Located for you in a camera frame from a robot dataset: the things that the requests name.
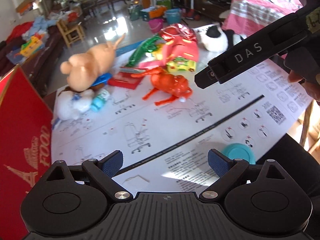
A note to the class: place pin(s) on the beige plush animal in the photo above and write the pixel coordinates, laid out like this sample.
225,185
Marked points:
83,69

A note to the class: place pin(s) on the blue plastic toy handle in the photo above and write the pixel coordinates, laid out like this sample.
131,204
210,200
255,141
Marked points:
103,79

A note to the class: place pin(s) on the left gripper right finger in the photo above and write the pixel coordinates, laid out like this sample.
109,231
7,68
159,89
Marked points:
231,173

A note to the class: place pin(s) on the white instruction sheet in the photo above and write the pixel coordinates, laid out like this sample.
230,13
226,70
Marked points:
165,148

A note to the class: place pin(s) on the pink foam sheet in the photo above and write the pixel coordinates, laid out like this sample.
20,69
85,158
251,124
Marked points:
151,64

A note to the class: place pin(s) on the red plastic case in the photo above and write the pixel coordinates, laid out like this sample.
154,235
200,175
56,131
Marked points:
124,79

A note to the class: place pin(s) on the wooden chair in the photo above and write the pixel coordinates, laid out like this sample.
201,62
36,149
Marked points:
71,33

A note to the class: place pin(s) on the panda plush toy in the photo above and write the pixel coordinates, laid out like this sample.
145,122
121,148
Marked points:
216,40

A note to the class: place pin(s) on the colourful toy on sofa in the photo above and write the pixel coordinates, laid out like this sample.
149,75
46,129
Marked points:
32,45

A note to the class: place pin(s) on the orange plastic toy horse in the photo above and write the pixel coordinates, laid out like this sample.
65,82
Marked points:
175,85

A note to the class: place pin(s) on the blue bucket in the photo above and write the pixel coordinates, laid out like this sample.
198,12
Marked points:
173,16

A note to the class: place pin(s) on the dark red sofa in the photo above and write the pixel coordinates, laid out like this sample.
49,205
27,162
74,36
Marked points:
39,66

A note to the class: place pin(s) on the toy milk bottle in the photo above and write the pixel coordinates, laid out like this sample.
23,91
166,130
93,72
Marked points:
100,100

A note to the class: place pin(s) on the white fluffy plush toy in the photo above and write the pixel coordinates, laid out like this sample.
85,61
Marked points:
70,105

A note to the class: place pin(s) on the red gift box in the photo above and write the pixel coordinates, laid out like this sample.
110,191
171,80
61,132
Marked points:
25,147

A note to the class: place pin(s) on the pink bucket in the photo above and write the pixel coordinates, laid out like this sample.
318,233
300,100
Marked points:
156,25

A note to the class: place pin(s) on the foam craft house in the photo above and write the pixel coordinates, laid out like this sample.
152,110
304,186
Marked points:
180,55

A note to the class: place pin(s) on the pink striped blanket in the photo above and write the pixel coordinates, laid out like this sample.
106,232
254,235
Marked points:
249,16

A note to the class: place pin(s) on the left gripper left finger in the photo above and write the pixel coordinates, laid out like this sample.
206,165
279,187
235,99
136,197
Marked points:
101,173

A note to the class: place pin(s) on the red foil balloon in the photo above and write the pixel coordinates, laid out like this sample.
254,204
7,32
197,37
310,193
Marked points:
175,30

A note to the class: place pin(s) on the person right hand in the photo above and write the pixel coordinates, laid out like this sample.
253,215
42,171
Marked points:
312,89

